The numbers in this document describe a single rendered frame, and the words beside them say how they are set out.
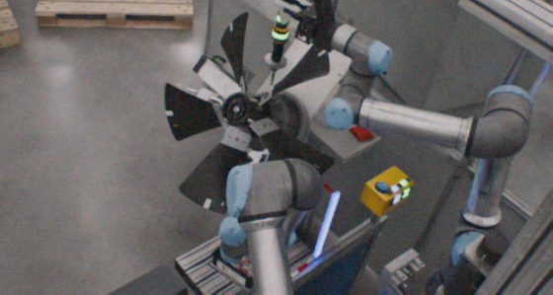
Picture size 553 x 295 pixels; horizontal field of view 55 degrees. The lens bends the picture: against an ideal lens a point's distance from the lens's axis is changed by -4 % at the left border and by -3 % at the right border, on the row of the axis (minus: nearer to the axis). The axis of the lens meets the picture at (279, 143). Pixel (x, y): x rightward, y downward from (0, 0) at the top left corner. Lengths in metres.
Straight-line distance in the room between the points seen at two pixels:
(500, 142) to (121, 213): 2.23
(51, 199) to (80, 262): 0.46
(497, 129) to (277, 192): 0.52
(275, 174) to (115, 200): 2.01
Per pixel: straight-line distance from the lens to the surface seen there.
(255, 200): 1.22
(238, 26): 1.96
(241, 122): 1.81
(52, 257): 2.98
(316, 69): 1.74
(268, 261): 1.23
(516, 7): 0.97
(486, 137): 1.32
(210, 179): 1.88
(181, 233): 3.00
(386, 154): 2.50
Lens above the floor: 2.39
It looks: 43 degrees down
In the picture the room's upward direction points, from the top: 11 degrees clockwise
